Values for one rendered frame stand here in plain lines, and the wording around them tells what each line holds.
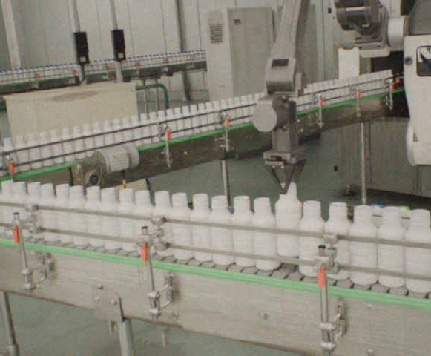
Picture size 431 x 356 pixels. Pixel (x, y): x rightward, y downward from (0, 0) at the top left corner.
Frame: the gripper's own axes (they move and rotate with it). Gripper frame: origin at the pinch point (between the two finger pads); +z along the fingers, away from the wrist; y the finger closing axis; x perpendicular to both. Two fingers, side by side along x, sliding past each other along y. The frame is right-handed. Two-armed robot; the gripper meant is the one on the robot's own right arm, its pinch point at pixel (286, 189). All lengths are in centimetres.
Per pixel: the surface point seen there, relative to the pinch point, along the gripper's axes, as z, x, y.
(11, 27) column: -112, -872, -695
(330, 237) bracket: 8.2, 12.3, 6.5
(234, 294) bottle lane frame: 25.3, -12.2, 5.5
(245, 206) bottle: 4.5, -10.1, 1.6
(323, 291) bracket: 18.2, 12.4, 11.4
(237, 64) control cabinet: -19, -298, -539
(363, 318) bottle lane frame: 25.6, 18.9, 5.5
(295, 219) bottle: 6.3, 2.7, 2.0
